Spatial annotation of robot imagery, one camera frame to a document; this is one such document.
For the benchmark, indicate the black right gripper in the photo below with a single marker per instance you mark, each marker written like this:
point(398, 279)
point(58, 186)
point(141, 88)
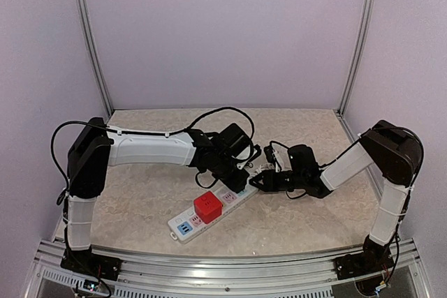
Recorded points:
point(269, 183)

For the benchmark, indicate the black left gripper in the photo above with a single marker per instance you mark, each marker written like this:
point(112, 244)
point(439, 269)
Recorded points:
point(237, 183)

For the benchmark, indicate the red cube socket adapter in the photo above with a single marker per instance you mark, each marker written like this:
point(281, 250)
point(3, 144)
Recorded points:
point(208, 207)

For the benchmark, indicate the white multicolour power strip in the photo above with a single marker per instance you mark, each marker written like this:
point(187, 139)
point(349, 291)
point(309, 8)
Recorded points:
point(187, 225)

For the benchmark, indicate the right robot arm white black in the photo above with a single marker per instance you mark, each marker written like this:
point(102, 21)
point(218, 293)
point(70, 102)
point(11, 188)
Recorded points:
point(396, 151)

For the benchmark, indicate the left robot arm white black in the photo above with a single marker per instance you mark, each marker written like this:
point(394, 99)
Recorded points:
point(224, 154)

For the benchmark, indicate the small circuit board with led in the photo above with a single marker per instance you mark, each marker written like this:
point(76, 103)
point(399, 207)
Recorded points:
point(89, 285)

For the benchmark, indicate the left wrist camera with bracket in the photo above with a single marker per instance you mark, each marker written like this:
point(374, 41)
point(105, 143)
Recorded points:
point(248, 155)

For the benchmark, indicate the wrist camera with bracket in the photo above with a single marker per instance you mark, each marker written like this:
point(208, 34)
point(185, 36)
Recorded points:
point(248, 155)
point(273, 157)

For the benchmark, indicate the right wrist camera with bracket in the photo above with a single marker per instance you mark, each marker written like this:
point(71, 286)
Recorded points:
point(273, 157)

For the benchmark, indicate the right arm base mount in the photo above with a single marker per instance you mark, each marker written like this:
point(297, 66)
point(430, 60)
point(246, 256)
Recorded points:
point(361, 264)

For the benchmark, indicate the front aluminium rail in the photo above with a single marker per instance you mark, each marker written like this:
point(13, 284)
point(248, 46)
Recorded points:
point(158, 275)

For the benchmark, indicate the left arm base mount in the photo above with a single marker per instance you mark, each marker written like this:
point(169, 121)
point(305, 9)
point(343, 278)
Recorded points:
point(88, 263)

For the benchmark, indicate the right aluminium frame post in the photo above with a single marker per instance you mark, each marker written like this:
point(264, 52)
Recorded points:
point(361, 39)

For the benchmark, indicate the aluminium frame post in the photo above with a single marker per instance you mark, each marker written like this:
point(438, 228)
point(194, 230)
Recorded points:
point(92, 52)
point(361, 39)

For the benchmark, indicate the left aluminium frame post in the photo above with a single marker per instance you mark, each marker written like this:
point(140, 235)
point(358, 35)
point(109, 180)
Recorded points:
point(92, 52)

